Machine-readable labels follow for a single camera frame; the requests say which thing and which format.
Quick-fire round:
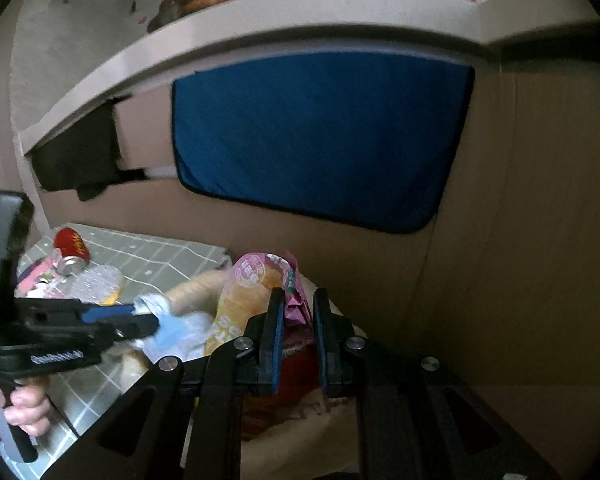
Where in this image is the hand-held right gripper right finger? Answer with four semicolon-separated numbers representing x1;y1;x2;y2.
312;287;563;480

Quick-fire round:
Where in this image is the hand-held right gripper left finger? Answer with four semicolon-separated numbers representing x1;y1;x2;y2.
40;287;285;480

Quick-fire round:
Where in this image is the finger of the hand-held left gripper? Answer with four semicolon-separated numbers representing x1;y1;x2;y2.
95;313;161;346
15;299;134;324

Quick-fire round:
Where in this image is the red patterned paper cup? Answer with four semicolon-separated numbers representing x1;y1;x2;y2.
240;345;326;441

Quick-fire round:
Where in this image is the white and blue wrapper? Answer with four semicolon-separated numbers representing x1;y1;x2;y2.
131;294;216;361

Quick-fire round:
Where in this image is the pink orange snack packet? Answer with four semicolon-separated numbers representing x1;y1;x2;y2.
205;250;317;361

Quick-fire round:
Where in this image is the red soda can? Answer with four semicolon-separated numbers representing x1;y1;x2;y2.
54;227;91;277

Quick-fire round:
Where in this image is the pink white wrapper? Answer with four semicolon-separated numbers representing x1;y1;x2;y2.
17;255;66;297

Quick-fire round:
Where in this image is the person's left hand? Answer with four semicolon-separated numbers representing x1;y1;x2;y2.
0;367;52;437

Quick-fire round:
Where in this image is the grey checked tablecloth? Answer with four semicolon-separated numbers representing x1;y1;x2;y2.
15;224;233;480

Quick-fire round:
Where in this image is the black cloth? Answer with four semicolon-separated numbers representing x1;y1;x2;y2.
30;99;148;202

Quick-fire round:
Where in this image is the blue towel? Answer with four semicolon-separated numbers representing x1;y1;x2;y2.
171;52;476;235

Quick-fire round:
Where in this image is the brown cardboard panel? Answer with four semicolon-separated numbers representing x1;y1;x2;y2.
30;65;600;480

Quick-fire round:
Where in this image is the grey kitchen countertop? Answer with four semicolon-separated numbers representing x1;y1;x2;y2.
17;0;600;161

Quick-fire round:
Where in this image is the black cable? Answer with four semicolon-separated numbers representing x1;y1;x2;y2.
45;394;82;438

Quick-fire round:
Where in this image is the black wok with wooden handle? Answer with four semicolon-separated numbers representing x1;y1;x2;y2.
147;0;253;33

